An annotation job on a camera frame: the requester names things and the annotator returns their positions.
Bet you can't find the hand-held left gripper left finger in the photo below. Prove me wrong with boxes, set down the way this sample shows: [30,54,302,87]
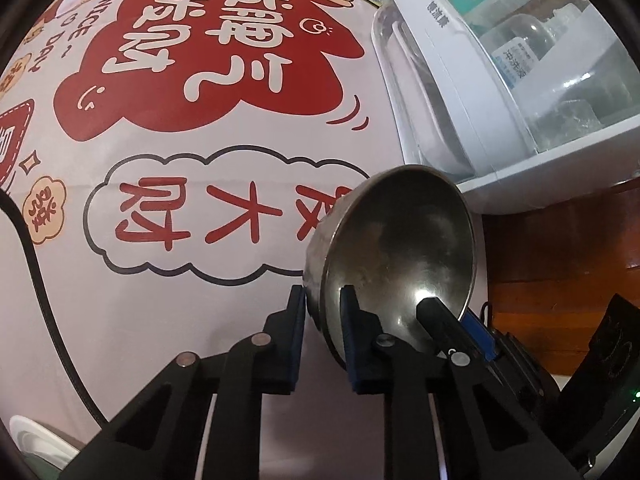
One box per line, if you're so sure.
[60,284,308,480]

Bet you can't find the printed pink tablecloth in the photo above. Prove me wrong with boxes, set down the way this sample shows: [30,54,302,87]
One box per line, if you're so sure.
[0,0,488,480]

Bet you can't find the white plate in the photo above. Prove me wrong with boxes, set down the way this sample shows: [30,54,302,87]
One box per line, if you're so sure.
[9,414,86,468]

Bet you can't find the large steel bowl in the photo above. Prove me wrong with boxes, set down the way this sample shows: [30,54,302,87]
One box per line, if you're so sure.
[303,164,477,372]

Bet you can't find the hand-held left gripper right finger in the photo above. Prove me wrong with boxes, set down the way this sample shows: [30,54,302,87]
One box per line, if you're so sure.
[339,285,576,480]

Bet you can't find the clear labelled bottle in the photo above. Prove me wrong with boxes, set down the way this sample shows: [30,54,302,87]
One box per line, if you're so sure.
[487,12,558,91]

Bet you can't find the thick black cable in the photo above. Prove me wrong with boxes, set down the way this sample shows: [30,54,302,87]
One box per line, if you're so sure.
[0,191,108,428]

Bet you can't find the white sterilizer cabinet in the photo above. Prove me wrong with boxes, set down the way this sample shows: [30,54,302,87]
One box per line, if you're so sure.
[370,0,640,216]

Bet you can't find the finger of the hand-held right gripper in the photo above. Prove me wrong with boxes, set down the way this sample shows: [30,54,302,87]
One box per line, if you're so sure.
[416,296,500,362]

